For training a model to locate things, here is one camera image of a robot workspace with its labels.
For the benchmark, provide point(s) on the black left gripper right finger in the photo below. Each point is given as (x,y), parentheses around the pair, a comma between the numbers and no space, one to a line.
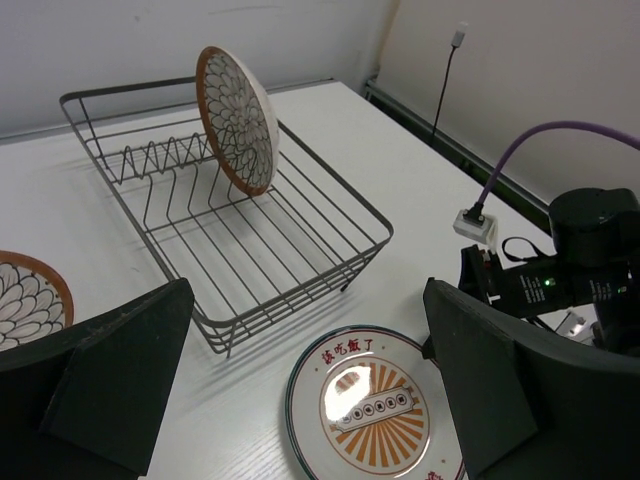
(527,403)

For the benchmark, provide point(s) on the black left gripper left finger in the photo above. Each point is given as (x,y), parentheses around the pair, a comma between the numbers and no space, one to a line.
(88,402)

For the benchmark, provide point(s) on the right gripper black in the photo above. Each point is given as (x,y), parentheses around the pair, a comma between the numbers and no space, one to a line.
(539,286)

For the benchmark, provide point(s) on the white plate orange sunburst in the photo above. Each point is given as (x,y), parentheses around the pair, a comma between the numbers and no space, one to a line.
(361,402)

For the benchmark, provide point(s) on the floral plate orange rim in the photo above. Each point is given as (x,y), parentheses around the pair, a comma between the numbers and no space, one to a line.
(35,300)
(239,120)

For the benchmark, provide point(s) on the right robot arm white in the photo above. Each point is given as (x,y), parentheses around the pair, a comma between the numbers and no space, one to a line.
(596,237)

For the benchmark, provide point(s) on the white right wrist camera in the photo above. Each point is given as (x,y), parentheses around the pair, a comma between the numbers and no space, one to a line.
(483,230)

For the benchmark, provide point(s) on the grey wire dish rack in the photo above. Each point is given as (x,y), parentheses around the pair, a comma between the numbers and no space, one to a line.
(252,261)

